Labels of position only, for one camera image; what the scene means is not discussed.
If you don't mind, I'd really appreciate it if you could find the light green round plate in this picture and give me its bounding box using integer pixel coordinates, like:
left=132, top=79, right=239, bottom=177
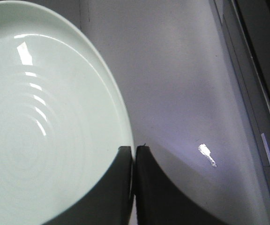
left=0, top=0, right=134, bottom=225

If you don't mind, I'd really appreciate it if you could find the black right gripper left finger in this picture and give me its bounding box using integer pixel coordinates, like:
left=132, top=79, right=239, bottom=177
left=45, top=146, right=132, bottom=225

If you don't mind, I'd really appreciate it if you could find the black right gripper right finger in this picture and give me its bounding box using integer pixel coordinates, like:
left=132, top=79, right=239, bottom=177
left=135, top=145, right=224, bottom=225

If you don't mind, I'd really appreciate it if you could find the dark grey cabinet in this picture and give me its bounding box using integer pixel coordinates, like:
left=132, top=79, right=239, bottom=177
left=214, top=0, right=270, bottom=191

